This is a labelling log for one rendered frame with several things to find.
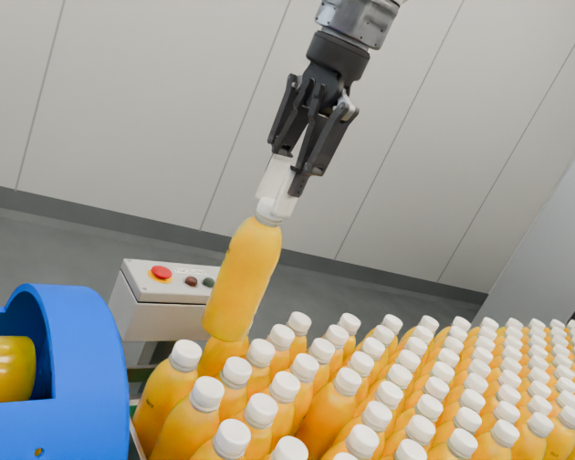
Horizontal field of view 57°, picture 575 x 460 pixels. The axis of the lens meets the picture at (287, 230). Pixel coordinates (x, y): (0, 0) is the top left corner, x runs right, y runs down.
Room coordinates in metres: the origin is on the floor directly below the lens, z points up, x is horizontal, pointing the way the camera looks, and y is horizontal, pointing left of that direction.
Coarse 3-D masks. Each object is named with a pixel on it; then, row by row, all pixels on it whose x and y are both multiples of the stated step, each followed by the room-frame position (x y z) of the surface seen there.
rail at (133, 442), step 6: (132, 426) 0.59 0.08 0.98; (132, 432) 0.58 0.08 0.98; (132, 438) 0.57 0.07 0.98; (138, 438) 0.57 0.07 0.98; (132, 444) 0.56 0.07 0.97; (138, 444) 0.56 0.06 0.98; (132, 450) 0.56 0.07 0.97; (138, 450) 0.55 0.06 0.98; (132, 456) 0.55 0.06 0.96; (138, 456) 0.55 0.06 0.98; (144, 456) 0.55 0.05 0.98
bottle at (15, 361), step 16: (0, 336) 0.44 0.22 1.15; (16, 336) 0.45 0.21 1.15; (0, 352) 0.42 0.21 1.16; (16, 352) 0.43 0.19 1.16; (32, 352) 0.43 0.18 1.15; (0, 368) 0.41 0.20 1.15; (16, 368) 0.42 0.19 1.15; (32, 368) 0.42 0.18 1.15; (0, 384) 0.40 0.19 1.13; (16, 384) 0.41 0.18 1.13; (32, 384) 0.42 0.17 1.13; (0, 400) 0.40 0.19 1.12; (16, 400) 0.41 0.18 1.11
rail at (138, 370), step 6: (126, 366) 0.70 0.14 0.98; (132, 366) 0.70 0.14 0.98; (138, 366) 0.71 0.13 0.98; (144, 366) 0.71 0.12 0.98; (150, 366) 0.72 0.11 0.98; (156, 366) 0.73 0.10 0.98; (132, 372) 0.70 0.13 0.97; (138, 372) 0.71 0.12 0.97; (144, 372) 0.71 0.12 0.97; (150, 372) 0.72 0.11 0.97; (132, 378) 0.70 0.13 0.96; (138, 378) 0.71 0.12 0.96; (144, 378) 0.72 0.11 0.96
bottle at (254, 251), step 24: (264, 216) 0.67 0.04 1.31; (240, 240) 0.66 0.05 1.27; (264, 240) 0.66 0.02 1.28; (240, 264) 0.65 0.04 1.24; (264, 264) 0.66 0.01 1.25; (216, 288) 0.67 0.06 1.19; (240, 288) 0.65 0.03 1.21; (264, 288) 0.68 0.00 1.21; (216, 312) 0.66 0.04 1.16; (240, 312) 0.66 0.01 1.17; (216, 336) 0.65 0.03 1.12; (240, 336) 0.67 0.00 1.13
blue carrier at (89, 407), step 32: (32, 288) 0.44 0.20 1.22; (64, 288) 0.46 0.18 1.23; (0, 320) 0.50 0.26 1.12; (32, 320) 0.52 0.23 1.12; (64, 320) 0.40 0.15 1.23; (96, 320) 0.42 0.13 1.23; (64, 352) 0.37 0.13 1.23; (96, 352) 0.39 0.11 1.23; (64, 384) 0.35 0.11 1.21; (96, 384) 0.36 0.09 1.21; (0, 416) 0.31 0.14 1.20; (32, 416) 0.32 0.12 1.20; (64, 416) 0.33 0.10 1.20; (96, 416) 0.35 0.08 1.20; (128, 416) 0.37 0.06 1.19; (0, 448) 0.29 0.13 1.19; (32, 448) 0.31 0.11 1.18; (64, 448) 0.32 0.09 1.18; (96, 448) 0.34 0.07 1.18; (128, 448) 0.36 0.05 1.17
